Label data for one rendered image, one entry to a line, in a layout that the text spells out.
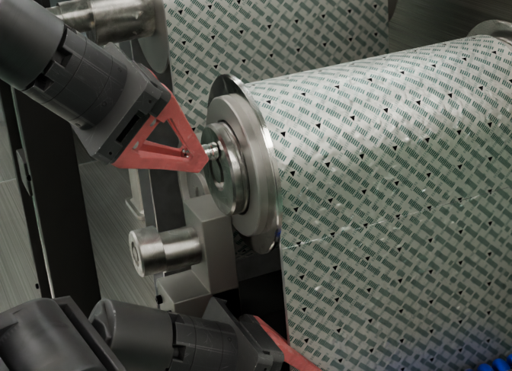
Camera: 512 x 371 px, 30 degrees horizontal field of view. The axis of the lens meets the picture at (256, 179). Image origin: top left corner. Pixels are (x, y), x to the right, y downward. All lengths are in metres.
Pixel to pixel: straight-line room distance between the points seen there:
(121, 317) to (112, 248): 0.76
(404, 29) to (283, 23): 0.25
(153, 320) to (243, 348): 0.07
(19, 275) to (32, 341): 0.77
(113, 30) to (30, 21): 0.29
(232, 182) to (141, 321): 0.13
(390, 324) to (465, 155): 0.16
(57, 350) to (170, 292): 0.20
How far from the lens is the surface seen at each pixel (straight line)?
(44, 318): 0.67
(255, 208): 0.73
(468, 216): 0.82
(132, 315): 0.71
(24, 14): 0.65
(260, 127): 0.70
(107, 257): 1.43
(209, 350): 0.73
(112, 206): 1.59
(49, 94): 0.67
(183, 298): 0.82
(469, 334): 0.87
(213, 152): 0.74
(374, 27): 1.00
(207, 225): 0.79
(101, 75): 0.67
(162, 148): 0.74
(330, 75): 0.77
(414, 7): 1.13
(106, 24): 0.93
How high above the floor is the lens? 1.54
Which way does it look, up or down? 23 degrees down
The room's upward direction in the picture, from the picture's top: 5 degrees counter-clockwise
